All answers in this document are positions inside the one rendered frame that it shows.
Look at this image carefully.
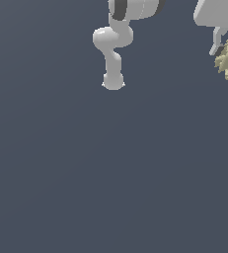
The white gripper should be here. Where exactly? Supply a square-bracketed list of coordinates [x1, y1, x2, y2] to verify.
[192, 0, 228, 56]

